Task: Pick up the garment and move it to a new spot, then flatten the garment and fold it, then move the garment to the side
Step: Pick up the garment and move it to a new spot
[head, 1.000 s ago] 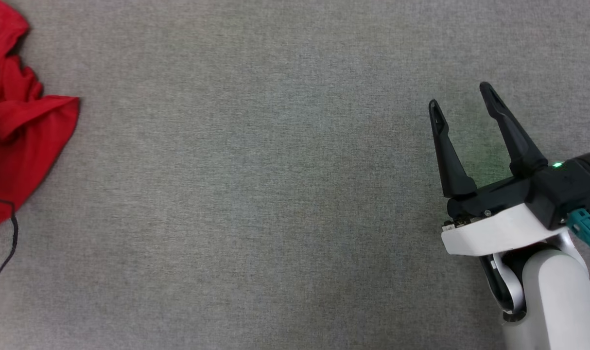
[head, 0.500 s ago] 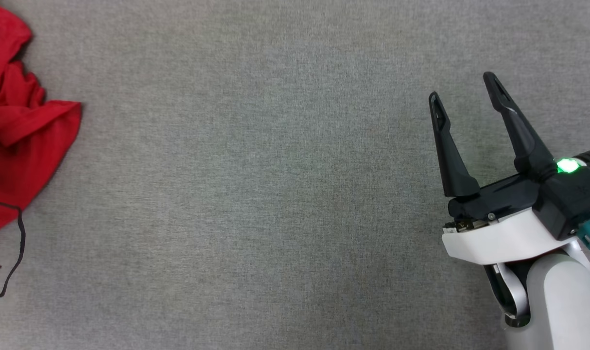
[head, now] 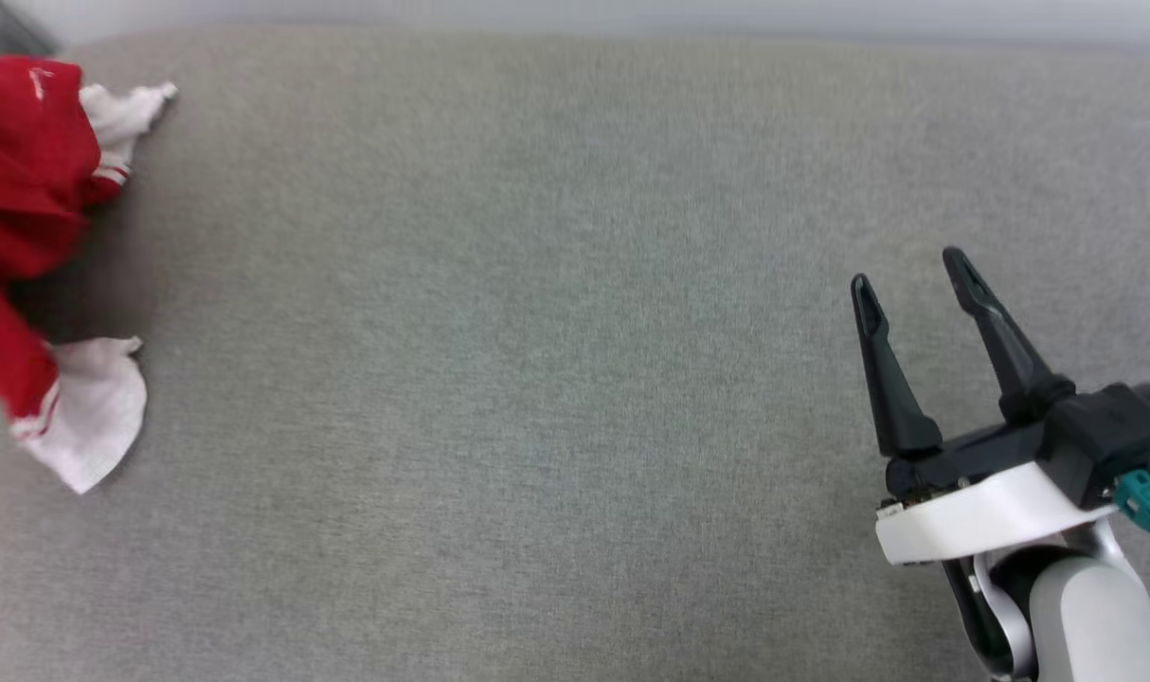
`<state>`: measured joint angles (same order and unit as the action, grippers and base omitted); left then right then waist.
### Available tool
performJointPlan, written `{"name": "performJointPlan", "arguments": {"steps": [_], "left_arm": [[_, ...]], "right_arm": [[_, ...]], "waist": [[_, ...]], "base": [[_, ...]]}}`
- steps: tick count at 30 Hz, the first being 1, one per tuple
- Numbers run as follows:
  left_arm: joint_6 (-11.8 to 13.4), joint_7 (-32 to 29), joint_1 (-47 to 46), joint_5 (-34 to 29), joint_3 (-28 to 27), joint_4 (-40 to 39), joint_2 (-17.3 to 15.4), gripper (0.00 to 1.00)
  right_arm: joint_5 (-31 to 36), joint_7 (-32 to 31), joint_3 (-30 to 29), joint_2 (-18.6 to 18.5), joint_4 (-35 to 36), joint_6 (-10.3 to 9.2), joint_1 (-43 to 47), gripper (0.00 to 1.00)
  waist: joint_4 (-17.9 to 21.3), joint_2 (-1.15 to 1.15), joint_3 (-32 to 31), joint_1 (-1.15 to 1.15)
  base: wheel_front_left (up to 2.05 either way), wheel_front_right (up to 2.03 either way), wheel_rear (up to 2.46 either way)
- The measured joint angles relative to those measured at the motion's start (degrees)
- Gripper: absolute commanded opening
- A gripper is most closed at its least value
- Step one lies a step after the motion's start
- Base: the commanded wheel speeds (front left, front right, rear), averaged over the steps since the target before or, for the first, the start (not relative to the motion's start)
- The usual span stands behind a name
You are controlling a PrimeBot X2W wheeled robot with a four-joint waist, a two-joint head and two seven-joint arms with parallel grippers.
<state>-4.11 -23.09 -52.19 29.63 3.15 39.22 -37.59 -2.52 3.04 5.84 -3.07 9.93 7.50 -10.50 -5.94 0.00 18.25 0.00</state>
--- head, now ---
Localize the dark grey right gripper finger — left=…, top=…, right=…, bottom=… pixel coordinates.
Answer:
left=850, top=273, right=943, bottom=461
left=942, top=246, right=1076, bottom=426

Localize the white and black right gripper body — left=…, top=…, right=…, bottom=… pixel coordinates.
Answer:
left=874, top=422, right=1122, bottom=568

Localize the red Bulls jersey white trim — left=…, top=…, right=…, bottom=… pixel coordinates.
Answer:
left=0, top=55, right=179, bottom=495

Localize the grey fabric sofa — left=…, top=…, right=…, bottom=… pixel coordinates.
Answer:
left=0, top=27, right=1150, bottom=682

